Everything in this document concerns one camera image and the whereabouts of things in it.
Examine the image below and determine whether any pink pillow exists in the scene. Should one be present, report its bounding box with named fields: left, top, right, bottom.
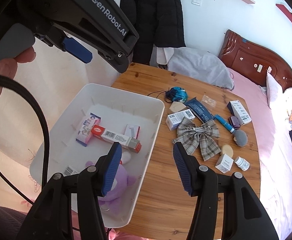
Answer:
left=266, top=71, right=284, bottom=109

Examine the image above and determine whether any round beige powder puff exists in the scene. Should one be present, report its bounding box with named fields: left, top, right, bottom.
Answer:
left=221, top=144, right=234, bottom=158

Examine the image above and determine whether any white pill bottle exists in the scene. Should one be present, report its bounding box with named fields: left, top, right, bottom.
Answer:
left=233, top=156, right=250, bottom=171

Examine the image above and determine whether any blue tube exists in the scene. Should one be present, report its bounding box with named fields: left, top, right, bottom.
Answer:
left=214, top=114, right=238, bottom=133

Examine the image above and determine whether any clear plastic small box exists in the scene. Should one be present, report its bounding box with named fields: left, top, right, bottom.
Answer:
left=201, top=95, right=218, bottom=109

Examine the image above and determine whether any pink bedspread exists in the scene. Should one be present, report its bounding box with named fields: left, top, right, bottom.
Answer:
left=226, top=67, right=292, bottom=220

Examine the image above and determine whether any small white square box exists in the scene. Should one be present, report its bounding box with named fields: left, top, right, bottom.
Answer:
left=215, top=154, right=234, bottom=173

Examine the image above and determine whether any grey round pouch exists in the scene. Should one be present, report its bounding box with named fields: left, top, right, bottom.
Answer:
left=232, top=129, right=249, bottom=147

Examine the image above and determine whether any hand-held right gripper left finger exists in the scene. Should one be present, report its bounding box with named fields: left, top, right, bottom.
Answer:
left=26, top=142, right=123, bottom=240

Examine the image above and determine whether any red white toothpaste box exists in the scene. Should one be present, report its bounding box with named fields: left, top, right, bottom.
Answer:
left=90, top=125, right=142, bottom=153

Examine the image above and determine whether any black hanging coat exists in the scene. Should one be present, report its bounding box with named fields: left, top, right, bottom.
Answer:
left=120, top=0, right=186, bottom=64

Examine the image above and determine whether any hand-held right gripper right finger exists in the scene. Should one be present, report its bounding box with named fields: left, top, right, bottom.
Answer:
left=173, top=142, right=280, bottom=240

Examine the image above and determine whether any small red white box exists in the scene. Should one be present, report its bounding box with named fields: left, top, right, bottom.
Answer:
left=124, top=124, right=141, bottom=138

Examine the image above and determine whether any purple plush toy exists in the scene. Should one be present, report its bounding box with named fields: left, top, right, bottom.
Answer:
left=86, top=151, right=137, bottom=212

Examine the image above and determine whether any large white blue box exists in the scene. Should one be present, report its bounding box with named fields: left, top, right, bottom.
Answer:
left=227, top=100, right=252, bottom=125

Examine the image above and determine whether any wooden bed headboard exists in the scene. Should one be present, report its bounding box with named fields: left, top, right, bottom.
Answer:
left=218, top=29, right=292, bottom=89

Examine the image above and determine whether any dark blue snack packet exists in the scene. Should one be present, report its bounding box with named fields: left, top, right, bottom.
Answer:
left=185, top=97, right=213, bottom=123

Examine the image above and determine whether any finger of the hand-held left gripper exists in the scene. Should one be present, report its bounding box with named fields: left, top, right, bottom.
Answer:
left=62, top=37, right=93, bottom=64
left=96, top=47, right=132, bottom=73

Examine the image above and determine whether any person's left hand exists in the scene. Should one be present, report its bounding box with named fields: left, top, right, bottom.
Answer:
left=0, top=48, right=36, bottom=123

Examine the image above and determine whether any person's pink trouser leg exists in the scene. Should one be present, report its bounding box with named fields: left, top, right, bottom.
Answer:
left=107, top=228, right=141, bottom=240

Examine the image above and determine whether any red wall shelf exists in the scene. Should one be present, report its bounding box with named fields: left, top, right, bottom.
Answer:
left=276, top=3, right=292, bottom=34

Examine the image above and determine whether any plaid bow hair clip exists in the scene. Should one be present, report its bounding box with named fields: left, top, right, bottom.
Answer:
left=172, top=117, right=221, bottom=162

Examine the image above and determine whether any white plastic bin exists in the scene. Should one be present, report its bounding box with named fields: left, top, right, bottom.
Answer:
left=29, top=83, right=165, bottom=228

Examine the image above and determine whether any small white blue box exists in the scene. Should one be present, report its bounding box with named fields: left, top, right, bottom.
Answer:
left=166, top=109, right=196, bottom=131

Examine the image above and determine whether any grey cloth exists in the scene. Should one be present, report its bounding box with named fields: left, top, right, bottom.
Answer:
left=167, top=47, right=234, bottom=90

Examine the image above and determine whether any small purple case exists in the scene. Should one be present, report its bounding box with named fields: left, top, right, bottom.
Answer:
left=228, top=115, right=241, bottom=127

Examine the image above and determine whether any white cushion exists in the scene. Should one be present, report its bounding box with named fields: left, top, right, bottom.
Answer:
left=156, top=47, right=176, bottom=67

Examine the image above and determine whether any pink white cartoon box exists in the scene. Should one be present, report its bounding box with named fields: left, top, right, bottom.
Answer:
left=76, top=112, right=102, bottom=147

